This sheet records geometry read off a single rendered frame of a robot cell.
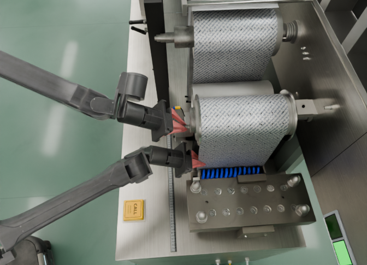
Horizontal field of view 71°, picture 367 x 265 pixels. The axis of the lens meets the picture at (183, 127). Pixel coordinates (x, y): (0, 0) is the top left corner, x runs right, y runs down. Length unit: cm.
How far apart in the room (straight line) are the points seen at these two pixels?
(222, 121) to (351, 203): 35
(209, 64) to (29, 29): 280
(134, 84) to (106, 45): 228
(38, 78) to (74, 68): 212
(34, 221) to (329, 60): 80
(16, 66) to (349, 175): 80
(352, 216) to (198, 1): 65
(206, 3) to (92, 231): 164
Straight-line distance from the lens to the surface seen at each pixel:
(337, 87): 72
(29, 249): 187
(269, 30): 81
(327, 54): 77
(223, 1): 77
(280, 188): 94
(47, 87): 68
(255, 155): 86
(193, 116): 71
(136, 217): 99
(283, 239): 104
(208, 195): 88
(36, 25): 345
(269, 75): 113
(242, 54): 82
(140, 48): 146
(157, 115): 67
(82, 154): 221
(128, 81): 66
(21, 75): 70
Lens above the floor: 188
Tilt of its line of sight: 59 degrees down
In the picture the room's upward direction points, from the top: straight up
